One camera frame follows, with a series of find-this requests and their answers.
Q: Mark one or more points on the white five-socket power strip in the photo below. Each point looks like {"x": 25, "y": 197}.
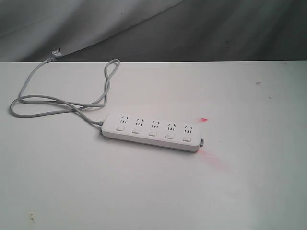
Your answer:
{"x": 153, "y": 131}

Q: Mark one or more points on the grey backdrop cloth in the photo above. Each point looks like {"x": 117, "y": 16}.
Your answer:
{"x": 153, "y": 30}

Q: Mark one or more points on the white wall plug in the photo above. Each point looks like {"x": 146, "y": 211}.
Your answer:
{"x": 55, "y": 55}

